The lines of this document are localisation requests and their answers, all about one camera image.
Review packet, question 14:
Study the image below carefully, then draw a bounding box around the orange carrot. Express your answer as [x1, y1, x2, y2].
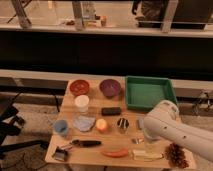
[102, 148, 128, 158]

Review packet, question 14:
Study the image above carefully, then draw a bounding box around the black handled peeler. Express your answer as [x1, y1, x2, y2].
[71, 140, 102, 147]

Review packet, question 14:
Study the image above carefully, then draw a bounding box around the red bowl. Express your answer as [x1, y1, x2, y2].
[69, 80, 90, 96]

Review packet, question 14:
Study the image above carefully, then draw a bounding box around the green plastic tray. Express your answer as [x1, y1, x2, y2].
[125, 76, 177, 111]

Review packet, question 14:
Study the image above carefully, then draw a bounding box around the blue sponge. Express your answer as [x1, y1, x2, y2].
[137, 117, 144, 130]

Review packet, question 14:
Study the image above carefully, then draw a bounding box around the silver metal fork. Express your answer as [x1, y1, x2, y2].
[132, 138, 144, 144]

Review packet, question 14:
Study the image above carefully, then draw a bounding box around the orange yellow apple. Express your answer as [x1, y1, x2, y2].
[95, 119, 109, 133]

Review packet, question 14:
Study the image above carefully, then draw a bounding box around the purple bowl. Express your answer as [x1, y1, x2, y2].
[99, 79, 121, 98]

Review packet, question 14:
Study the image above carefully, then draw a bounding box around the black silver metal can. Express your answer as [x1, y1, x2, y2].
[117, 118, 129, 133]

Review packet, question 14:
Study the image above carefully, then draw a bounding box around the black office chair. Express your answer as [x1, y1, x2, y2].
[0, 95, 49, 159]

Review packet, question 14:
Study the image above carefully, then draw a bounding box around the grey blue cloth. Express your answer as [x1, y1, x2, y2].
[73, 116, 96, 132]

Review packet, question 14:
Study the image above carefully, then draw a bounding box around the white plastic cup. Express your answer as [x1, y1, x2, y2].
[74, 95, 90, 113]

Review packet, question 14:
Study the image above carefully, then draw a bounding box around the black rectangular block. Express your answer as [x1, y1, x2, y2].
[101, 107, 121, 116]

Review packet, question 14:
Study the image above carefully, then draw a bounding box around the small metal clip tool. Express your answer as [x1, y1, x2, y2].
[52, 145, 72, 162]

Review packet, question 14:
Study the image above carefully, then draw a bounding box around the blue plastic cup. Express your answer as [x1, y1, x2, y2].
[53, 120, 69, 137]

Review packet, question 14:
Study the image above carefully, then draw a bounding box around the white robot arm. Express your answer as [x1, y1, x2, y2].
[143, 100, 213, 162]

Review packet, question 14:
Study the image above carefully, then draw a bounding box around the brown grape bunch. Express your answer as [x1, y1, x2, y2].
[165, 143, 189, 169]

